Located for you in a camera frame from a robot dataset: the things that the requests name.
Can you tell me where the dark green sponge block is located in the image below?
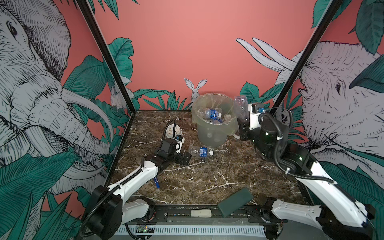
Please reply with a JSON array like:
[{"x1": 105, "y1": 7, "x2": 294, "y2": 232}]
[{"x1": 218, "y1": 188, "x2": 254, "y2": 217}]

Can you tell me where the white slotted cable duct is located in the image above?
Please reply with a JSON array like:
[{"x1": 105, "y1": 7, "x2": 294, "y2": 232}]
[{"x1": 129, "y1": 225, "x2": 266, "y2": 238}]

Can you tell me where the blue marker pen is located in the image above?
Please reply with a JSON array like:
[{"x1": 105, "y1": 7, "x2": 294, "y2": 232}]
[{"x1": 154, "y1": 177, "x2": 160, "y2": 189}]

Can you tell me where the white remote on rail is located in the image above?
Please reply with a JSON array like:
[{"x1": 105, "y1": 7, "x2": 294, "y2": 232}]
[{"x1": 191, "y1": 209, "x2": 212, "y2": 218}]

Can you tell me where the Pocari bottle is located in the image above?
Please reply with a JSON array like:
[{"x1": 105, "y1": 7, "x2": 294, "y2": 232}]
[{"x1": 188, "y1": 146, "x2": 214, "y2": 158}]

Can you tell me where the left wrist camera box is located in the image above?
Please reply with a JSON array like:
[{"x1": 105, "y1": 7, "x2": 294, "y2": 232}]
[{"x1": 160, "y1": 138, "x2": 177, "y2": 158}]

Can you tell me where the green mesh trash bin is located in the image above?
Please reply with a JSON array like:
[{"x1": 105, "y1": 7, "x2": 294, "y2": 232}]
[{"x1": 192, "y1": 93, "x2": 239, "y2": 148}]

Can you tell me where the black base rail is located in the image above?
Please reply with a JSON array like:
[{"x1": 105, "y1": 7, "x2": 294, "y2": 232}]
[{"x1": 131, "y1": 204, "x2": 326, "y2": 226}]

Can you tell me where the black enclosure frame post left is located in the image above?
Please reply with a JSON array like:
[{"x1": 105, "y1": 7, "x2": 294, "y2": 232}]
[{"x1": 76, "y1": 0, "x2": 136, "y2": 114}]

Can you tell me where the Pocari bottle base up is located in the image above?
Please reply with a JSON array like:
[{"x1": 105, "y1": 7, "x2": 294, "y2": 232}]
[{"x1": 234, "y1": 95, "x2": 249, "y2": 122}]

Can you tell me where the clear bottle white cap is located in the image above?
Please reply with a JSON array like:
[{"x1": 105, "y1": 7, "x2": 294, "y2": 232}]
[{"x1": 198, "y1": 108, "x2": 223, "y2": 123}]

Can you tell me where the black enclosure frame post right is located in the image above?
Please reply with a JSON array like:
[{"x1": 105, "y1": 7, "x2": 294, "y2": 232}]
[{"x1": 271, "y1": 0, "x2": 343, "y2": 114}]

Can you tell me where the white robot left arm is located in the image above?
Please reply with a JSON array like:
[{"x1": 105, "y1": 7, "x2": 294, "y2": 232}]
[{"x1": 78, "y1": 152, "x2": 192, "y2": 240}]

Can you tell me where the black enclosure frame post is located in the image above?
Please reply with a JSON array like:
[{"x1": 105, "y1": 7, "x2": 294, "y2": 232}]
[
  {"x1": 76, "y1": 0, "x2": 136, "y2": 114},
  {"x1": 271, "y1": 0, "x2": 343, "y2": 114}
]

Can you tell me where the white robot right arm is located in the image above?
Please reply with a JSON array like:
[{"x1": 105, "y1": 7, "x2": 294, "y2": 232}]
[{"x1": 237, "y1": 113, "x2": 376, "y2": 240}]

